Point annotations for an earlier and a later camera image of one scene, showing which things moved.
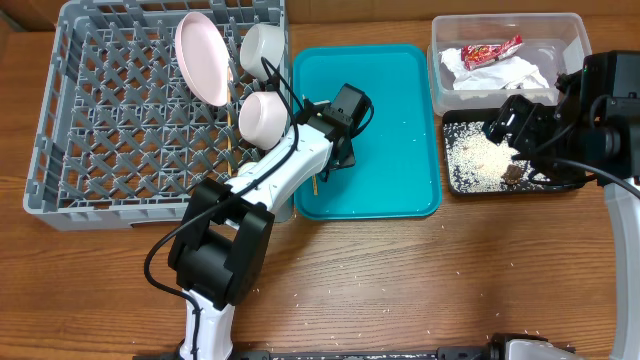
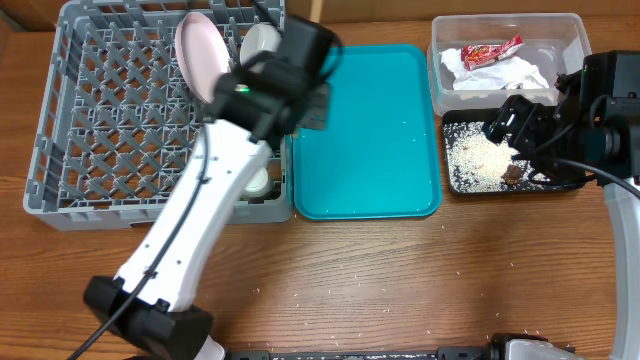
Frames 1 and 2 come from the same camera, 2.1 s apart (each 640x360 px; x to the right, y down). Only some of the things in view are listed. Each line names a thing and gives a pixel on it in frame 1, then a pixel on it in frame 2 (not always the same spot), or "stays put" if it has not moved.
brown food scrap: (512, 174) stays put
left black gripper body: (348, 156) → (319, 98)
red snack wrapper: (476, 55) stays put
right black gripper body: (507, 123) stays put
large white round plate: (204, 56) stays put
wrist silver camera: (349, 105) → (311, 49)
